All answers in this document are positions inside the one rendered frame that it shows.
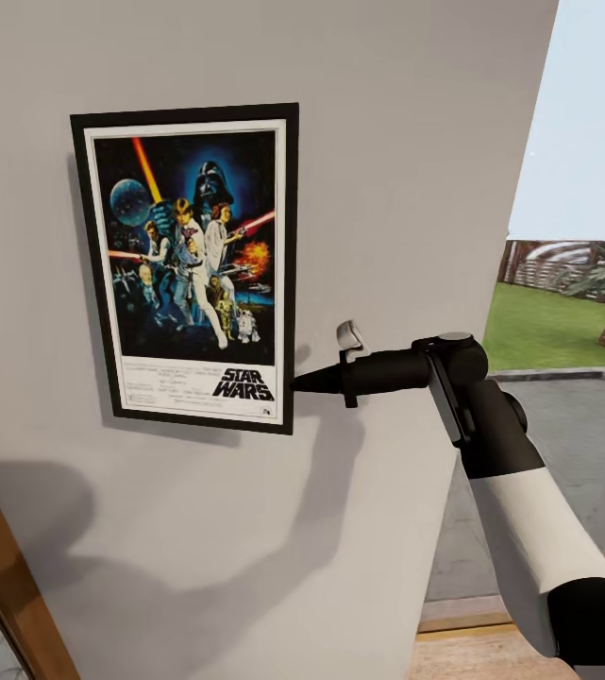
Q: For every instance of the poster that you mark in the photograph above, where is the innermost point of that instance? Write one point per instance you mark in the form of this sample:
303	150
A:
191	218

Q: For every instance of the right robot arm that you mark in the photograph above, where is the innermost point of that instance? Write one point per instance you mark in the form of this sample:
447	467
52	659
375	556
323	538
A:
551	576

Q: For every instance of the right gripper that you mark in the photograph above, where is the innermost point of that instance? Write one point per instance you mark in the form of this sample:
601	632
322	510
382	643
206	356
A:
376	373

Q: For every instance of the fixed window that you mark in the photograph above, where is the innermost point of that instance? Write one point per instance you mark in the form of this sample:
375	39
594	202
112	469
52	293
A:
545	333

